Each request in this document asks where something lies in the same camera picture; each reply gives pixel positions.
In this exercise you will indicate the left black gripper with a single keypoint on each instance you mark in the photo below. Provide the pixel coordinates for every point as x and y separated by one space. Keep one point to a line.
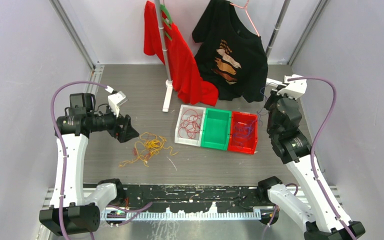
129 131

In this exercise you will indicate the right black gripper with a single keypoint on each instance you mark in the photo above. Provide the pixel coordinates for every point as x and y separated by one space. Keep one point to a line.
274 95

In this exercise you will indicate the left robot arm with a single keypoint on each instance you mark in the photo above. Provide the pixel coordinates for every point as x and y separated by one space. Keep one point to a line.
70 211

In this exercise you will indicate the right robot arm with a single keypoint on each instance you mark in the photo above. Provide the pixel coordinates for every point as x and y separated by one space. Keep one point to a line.
322 217

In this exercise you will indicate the red plastic bin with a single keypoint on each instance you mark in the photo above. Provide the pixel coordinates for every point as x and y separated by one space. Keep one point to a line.
243 133

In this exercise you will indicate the black printed t-shirt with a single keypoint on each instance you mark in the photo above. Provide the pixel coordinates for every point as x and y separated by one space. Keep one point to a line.
230 57

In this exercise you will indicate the green plastic bin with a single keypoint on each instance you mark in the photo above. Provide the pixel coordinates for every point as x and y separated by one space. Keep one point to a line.
216 129

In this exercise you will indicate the white plastic bin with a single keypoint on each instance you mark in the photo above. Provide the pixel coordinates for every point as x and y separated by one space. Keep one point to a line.
190 125

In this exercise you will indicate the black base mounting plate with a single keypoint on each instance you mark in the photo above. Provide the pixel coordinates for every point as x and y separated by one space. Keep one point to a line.
192 198

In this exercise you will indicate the right metal rack pole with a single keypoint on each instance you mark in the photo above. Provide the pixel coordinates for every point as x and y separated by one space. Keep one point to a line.
277 27

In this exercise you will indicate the pink clothes hanger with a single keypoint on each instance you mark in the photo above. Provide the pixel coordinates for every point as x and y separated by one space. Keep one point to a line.
245 8

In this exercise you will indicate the green clothes hanger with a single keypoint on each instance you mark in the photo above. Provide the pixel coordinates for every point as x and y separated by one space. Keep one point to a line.
167 23

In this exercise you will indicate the metal clothes rack pole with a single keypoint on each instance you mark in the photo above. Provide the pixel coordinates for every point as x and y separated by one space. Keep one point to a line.
160 22

